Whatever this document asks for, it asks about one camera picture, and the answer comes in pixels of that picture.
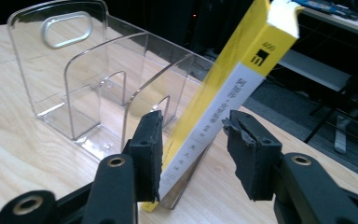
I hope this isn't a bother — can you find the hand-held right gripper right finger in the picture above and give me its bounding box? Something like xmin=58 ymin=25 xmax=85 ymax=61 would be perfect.
xmin=221 ymin=109 xmax=283 ymax=203

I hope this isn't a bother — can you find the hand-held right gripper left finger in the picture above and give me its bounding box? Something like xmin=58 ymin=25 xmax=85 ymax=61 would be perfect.
xmin=121 ymin=109 xmax=164 ymax=203

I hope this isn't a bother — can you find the yellow book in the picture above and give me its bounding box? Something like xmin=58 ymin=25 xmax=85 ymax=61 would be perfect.
xmin=140 ymin=0 xmax=306 ymax=214

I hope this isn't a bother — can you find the clear acrylic book holder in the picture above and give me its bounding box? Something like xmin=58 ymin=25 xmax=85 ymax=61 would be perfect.
xmin=7 ymin=0 xmax=219 ymax=210

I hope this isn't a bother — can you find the white desk frame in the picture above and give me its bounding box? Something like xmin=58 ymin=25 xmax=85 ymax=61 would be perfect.
xmin=278 ymin=6 xmax=358 ymax=156

